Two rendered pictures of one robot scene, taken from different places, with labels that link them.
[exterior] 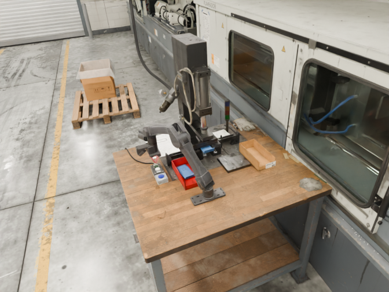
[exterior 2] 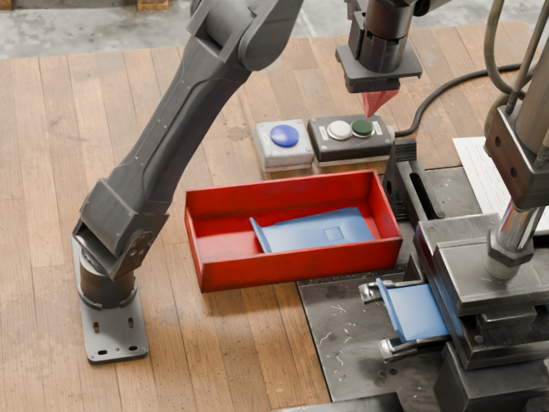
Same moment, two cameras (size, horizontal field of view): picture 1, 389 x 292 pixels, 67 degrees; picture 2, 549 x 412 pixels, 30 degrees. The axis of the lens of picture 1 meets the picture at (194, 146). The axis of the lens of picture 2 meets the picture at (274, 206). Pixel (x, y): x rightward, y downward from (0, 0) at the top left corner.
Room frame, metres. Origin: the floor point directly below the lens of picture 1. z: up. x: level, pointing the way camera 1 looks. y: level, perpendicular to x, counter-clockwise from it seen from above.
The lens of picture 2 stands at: (1.44, -0.78, 1.91)
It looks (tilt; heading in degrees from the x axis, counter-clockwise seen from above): 48 degrees down; 90
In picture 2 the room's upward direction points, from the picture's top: 9 degrees clockwise
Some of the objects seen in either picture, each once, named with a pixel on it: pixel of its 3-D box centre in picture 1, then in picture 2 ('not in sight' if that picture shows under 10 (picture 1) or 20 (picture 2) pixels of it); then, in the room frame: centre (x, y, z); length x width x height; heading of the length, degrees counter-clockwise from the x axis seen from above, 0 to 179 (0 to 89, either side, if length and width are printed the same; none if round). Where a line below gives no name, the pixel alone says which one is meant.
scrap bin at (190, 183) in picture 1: (186, 172); (291, 229); (1.46, 0.06, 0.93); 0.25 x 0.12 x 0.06; 20
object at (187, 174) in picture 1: (185, 170); (314, 233); (1.49, 0.07, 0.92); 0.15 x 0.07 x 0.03; 27
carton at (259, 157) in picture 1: (256, 154); not in sight; (1.59, -0.41, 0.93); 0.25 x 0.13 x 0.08; 20
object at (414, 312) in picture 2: (205, 145); (448, 302); (1.64, -0.07, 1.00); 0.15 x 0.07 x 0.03; 20
